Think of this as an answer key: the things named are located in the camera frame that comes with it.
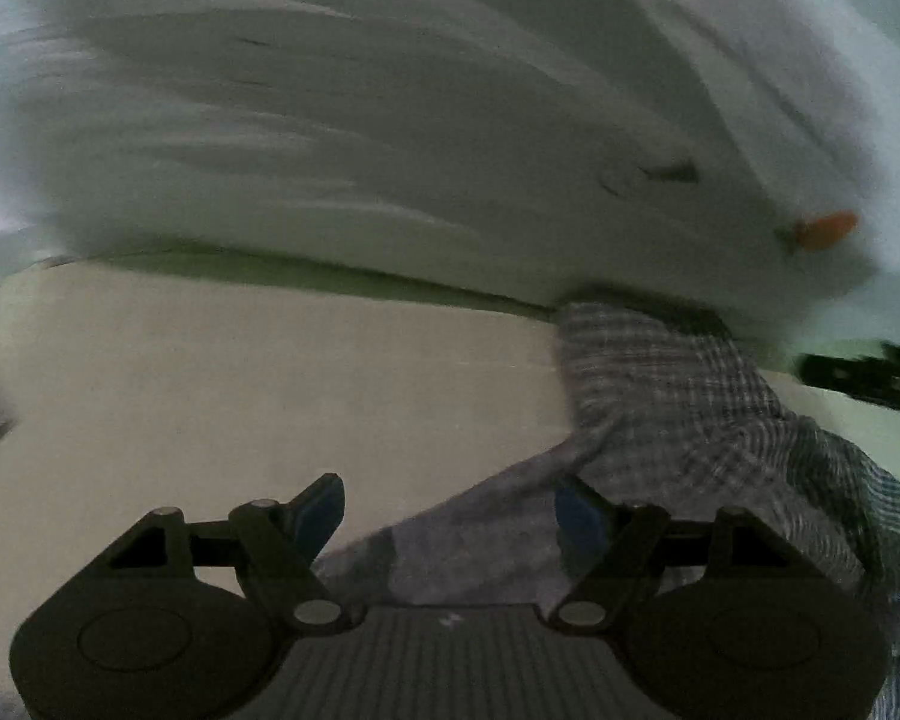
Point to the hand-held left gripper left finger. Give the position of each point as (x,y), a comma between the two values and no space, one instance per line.
(319,519)

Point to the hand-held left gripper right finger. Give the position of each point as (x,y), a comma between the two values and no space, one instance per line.
(581,523)

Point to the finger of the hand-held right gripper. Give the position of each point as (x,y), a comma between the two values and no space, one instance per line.
(855,375)

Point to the blue checkered shirt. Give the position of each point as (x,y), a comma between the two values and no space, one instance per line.
(682,420)

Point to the pale carrot print quilt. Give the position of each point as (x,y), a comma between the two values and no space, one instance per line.
(420,112)

